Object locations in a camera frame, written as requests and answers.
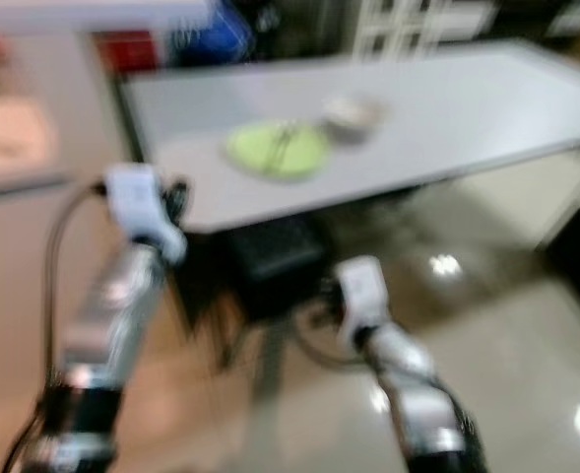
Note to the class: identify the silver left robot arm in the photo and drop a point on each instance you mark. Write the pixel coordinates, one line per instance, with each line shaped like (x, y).
(102, 335)

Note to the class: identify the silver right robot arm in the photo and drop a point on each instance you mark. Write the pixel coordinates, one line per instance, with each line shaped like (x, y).
(418, 394)

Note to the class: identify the black lattice plastic stool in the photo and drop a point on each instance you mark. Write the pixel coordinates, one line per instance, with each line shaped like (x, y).
(270, 266)

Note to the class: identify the copper coloured knife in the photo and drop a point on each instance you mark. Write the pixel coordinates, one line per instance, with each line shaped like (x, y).
(278, 153)

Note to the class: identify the metal spoon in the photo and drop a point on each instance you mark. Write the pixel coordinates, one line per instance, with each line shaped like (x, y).
(290, 148)

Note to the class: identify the red box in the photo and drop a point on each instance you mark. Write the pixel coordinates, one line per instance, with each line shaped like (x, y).
(124, 51)

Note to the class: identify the blue container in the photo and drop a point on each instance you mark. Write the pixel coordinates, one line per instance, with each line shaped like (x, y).
(219, 39)

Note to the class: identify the white bowl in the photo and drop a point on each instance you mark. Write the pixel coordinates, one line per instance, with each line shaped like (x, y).
(354, 116)

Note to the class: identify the white shelf unit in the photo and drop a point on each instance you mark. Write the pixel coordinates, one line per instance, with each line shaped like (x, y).
(422, 25)

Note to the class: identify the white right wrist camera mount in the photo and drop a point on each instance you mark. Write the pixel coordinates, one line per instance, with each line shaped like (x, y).
(360, 291)

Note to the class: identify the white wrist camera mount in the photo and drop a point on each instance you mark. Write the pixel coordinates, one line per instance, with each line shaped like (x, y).
(360, 291)
(137, 202)

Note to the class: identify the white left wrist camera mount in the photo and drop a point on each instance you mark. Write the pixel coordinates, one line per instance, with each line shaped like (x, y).
(137, 202)

